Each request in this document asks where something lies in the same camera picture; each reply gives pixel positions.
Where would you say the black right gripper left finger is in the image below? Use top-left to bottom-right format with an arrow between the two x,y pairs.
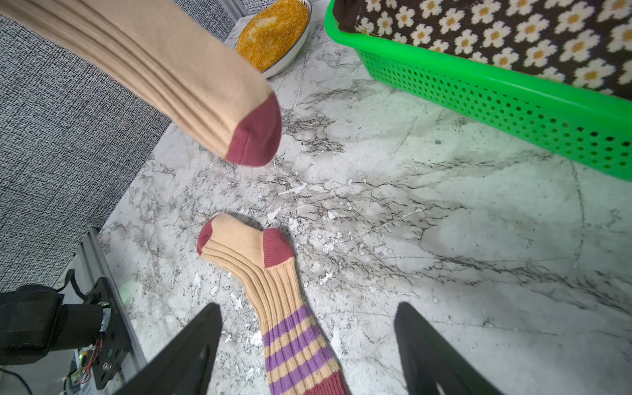
118,303 -> 223,395

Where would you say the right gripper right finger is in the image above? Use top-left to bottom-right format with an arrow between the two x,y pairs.
394,302 -> 500,394

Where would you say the pink tan striped sock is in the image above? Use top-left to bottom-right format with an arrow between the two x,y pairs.
197,213 -> 349,394

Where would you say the dark floral sock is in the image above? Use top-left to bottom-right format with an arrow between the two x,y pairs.
333,0 -> 631,100

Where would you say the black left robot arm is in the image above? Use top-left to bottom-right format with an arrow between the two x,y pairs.
1,286 -> 111,365

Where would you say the green plastic basket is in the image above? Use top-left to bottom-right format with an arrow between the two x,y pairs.
324,4 -> 631,181

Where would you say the patterned bowl with orange food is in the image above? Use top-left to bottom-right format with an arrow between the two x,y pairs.
234,0 -> 313,78

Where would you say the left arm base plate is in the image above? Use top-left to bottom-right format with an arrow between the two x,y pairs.
72,277 -> 133,394

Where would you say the aluminium front rail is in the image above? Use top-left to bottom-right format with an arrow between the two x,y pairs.
54,228 -> 146,394

